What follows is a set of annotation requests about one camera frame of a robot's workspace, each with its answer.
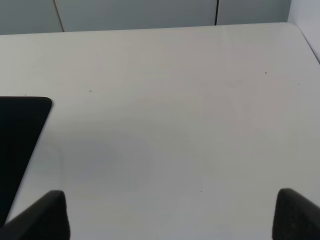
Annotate black vertical cable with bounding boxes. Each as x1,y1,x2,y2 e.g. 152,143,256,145
214,0,220,26

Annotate black mouse pad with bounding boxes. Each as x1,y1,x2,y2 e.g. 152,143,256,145
0,96,53,226

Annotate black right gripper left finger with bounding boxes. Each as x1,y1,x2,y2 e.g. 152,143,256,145
0,190,71,240

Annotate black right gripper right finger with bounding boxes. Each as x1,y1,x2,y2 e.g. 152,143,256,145
272,188,320,240

